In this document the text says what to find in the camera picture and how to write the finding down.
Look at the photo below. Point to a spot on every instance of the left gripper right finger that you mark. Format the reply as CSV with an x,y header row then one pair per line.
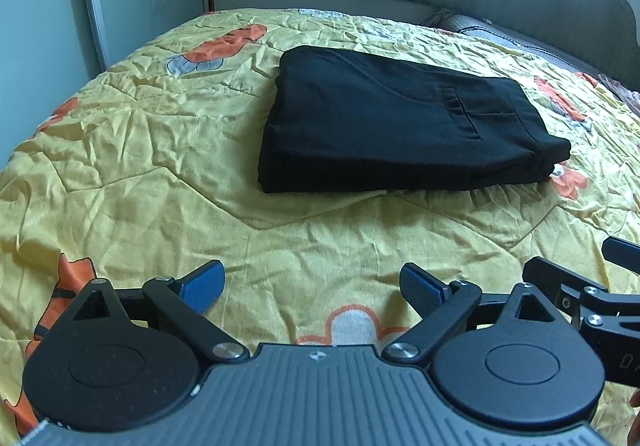
x,y
424,292

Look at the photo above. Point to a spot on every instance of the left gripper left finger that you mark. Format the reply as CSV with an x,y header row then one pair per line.
x,y
201,288

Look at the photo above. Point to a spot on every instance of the black pants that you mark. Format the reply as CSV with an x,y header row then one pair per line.
x,y
345,121

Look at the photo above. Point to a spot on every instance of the right human hand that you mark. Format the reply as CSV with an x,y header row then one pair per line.
x,y
633,436

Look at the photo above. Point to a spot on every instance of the yellow floral bedspread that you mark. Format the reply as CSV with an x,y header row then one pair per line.
x,y
151,169

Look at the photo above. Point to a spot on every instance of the grey patterned pillow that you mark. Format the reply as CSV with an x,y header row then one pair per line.
x,y
455,22

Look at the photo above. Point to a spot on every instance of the glossy wardrobe door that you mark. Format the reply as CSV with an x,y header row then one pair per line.
x,y
51,48

